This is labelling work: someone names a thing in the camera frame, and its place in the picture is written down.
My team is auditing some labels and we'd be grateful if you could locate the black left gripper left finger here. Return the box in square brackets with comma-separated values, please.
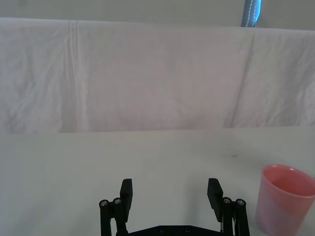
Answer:
[99, 178, 133, 236]

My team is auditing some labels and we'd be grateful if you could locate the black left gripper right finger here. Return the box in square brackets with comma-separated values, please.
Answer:
[207, 178, 251, 236]

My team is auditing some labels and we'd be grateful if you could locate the white table cloth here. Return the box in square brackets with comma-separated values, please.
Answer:
[0, 125, 315, 236]

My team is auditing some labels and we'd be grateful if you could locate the pink plastic cup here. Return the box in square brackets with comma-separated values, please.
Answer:
[255, 164, 315, 233]

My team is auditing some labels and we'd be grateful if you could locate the white draped backdrop cloth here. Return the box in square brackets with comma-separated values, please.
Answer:
[0, 17, 315, 135]

